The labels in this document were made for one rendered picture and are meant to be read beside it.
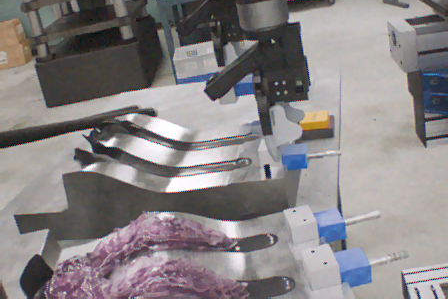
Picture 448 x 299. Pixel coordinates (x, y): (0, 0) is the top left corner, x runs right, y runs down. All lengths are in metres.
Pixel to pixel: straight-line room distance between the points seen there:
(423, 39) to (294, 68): 0.45
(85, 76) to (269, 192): 4.16
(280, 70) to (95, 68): 4.15
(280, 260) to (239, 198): 0.19
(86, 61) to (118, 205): 4.01
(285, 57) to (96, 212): 0.42
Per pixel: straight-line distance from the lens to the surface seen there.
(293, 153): 0.94
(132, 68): 4.92
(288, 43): 0.88
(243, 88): 1.22
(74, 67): 5.01
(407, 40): 1.25
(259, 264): 0.78
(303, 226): 0.80
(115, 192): 0.99
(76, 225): 1.06
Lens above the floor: 1.29
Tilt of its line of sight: 21 degrees down
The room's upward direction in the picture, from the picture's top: 12 degrees counter-clockwise
